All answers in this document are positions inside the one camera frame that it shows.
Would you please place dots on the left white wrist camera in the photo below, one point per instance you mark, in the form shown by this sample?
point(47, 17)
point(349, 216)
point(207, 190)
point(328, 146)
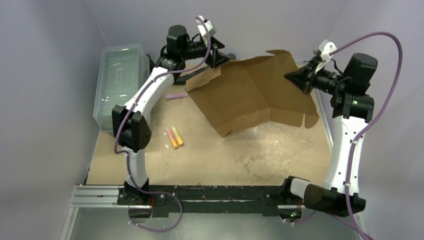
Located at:
point(205, 27)

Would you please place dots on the clear plastic storage bin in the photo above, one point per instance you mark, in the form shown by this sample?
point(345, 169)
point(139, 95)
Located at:
point(122, 72)

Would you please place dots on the purple marker pen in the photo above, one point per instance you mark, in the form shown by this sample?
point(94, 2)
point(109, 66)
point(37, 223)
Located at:
point(176, 96)

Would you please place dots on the aluminium frame extrusion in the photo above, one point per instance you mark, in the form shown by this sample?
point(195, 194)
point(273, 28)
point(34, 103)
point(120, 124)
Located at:
point(94, 196)

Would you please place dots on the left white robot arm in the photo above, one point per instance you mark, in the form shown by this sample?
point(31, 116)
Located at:
point(130, 121)

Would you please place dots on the brown cardboard box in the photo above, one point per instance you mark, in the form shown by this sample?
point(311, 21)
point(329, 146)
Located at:
point(242, 94)

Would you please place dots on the orange marker pen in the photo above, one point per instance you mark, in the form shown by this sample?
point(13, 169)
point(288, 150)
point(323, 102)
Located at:
point(172, 138)

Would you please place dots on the yellow marker pen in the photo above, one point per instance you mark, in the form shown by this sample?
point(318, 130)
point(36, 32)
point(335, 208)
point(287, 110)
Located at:
point(177, 136)

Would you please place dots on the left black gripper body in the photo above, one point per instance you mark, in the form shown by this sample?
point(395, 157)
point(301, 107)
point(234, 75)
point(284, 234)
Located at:
point(196, 50)

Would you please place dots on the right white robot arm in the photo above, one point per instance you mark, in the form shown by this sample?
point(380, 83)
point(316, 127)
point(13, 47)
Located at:
point(352, 112)

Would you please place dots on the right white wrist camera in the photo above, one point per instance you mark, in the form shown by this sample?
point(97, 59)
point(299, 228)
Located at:
point(323, 50)

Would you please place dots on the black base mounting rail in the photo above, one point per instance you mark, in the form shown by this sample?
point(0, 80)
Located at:
point(161, 200)

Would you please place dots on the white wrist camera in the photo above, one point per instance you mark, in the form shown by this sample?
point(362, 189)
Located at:
point(205, 27)
point(323, 50)

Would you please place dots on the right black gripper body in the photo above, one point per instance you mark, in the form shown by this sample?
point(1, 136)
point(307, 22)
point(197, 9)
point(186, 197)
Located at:
point(309, 78)

